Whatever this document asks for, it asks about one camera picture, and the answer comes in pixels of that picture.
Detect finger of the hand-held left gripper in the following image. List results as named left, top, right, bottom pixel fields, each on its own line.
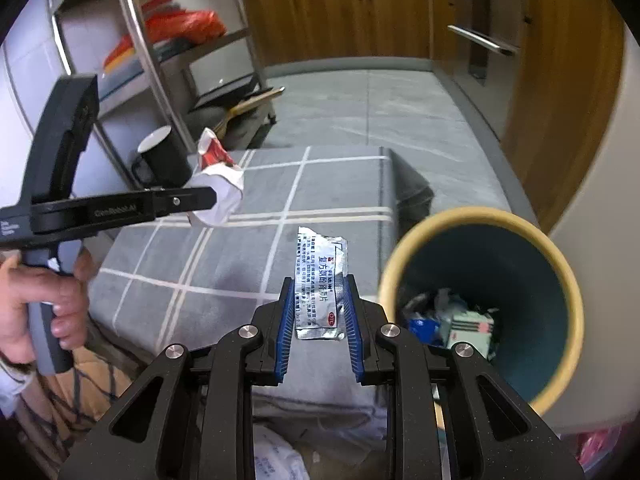
left=150, top=186, right=218, bottom=219

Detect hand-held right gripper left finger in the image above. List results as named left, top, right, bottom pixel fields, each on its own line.
left=60, top=276, right=297, bottom=480

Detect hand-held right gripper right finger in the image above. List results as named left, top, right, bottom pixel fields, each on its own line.
left=340, top=274, right=586, bottom=480

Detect red and white wrapper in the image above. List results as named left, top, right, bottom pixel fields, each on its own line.
left=187, top=127, right=246, bottom=228

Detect silver foil sachet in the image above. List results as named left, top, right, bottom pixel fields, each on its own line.
left=291, top=226, right=349, bottom=342

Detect dark blue wrapper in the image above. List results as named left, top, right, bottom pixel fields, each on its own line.
left=407, top=317, right=442, bottom=347

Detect green and white box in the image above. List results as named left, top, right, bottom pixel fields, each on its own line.
left=445, top=307, right=496, bottom=357

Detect teal bin with yellow rim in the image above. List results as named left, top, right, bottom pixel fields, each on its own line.
left=377, top=208, right=586, bottom=417

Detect person's left forearm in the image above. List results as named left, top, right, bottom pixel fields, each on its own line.
left=0, top=355, right=37, bottom=422

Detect person's left hand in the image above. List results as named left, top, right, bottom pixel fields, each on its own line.
left=0, top=247, right=96, bottom=366

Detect black mug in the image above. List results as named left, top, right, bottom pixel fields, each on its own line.
left=131, top=126, right=193, bottom=188

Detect white wet wipes pack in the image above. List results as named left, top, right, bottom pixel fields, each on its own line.
left=252, top=425, right=311, bottom=480

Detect metal shelf rack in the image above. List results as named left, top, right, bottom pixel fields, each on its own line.
left=47, top=0, right=278, bottom=171

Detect red plastic bag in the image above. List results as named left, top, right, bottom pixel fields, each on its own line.
left=142, top=0, right=227, bottom=46

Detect orange plaid cloth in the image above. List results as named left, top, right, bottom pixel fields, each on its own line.
left=15, top=345, right=136, bottom=461

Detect wooden kitchen cabinets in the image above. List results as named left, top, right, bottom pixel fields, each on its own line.
left=242, top=0, right=626, bottom=231

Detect clear plastic storage box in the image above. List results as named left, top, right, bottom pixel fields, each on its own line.
left=575, top=422, right=633, bottom=471

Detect stainless steel oven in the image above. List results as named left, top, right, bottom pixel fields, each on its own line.
left=442, top=0, right=531, bottom=111

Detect pan with wooden handle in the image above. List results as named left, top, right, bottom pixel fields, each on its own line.
left=192, top=75, right=286, bottom=133

